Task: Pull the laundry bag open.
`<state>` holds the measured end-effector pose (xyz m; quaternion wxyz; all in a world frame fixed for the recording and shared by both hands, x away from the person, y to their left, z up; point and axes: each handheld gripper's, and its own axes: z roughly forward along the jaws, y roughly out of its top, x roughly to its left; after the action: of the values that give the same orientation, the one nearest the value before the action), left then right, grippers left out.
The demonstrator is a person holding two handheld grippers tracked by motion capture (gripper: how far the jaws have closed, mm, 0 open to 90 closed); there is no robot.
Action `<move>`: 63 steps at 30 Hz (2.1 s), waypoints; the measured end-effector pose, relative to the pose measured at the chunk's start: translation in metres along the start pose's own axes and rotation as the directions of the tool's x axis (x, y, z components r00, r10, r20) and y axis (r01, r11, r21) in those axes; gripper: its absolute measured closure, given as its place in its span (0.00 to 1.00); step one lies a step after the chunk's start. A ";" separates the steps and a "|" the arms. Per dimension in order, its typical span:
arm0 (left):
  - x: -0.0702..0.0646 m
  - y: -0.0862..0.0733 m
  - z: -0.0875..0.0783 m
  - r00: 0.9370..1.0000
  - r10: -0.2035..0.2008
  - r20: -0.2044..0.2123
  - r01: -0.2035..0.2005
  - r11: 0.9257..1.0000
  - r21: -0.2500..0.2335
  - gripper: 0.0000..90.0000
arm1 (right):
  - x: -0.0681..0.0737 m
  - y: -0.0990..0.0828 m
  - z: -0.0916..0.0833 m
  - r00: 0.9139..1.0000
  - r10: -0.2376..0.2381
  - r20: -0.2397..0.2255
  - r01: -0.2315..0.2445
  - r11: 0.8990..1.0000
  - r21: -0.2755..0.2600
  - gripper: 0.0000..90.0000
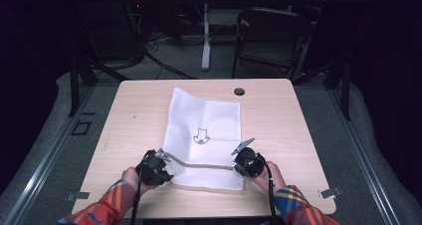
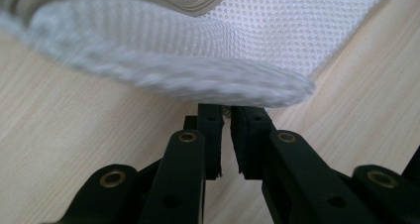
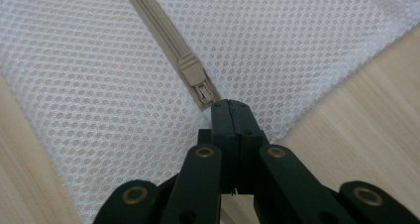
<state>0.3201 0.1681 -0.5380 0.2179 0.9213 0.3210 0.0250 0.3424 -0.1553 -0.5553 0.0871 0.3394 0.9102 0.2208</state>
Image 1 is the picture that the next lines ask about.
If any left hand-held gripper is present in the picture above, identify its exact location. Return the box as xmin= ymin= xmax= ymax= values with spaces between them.
xmin=134 ymin=147 xmax=174 ymax=187

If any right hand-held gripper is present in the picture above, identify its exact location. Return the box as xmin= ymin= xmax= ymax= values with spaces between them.
xmin=230 ymin=137 xmax=267 ymax=178

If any white cloth with logo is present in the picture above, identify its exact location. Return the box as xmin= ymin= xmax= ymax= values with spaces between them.
xmin=162 ymin=87 xmax=246 ymax=191

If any person's left hand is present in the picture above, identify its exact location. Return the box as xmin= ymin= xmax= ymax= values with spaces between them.
xmin=120 ymin=166 xmax=151 ymax=195

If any person's right hand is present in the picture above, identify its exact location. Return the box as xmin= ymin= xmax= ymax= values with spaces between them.
xmin=253 ymin=160 xmax=287 ymax=195

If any black metal stand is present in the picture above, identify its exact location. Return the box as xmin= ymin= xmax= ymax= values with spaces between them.
xmin=64 ymin=5 xmax=131 ymax=117
xmin=291 ymin=57 xmax=352 ymax=121

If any black folding chair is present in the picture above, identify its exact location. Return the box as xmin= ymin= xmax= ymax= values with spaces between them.
xmin=231 ymin=7 xmax=314 ymax=81

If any white desk leg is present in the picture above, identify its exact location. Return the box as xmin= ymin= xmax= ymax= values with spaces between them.
xmin=201 ymin=2 xmax=212 ymax=72

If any dark computer tower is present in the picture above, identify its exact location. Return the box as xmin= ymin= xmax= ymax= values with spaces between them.
xmin=77 ymin=0 xmax=147 ymax=64

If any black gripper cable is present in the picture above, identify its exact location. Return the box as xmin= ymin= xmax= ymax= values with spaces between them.
xmin=252 ymin=152 xmax=279 ymax=225
xmin=129 ymin=149 xmax=157 ymax=225

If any metal bracket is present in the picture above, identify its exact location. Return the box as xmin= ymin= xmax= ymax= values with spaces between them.
xmin=317 ymin=186 xmax=343 ymax=199
xmin=65 ymin=191 xmax=91 ymax=202

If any black floor cable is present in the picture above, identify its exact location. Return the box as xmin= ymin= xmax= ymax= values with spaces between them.
xmin=142 ymin=49 xmax=197 ymax=81

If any aluminium floor rail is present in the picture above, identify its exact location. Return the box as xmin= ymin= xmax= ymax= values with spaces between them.
xmin=2 ymin=85 xmax=98 ymax=225
xmin=326 ymin=85 xmax=403 ymax=225

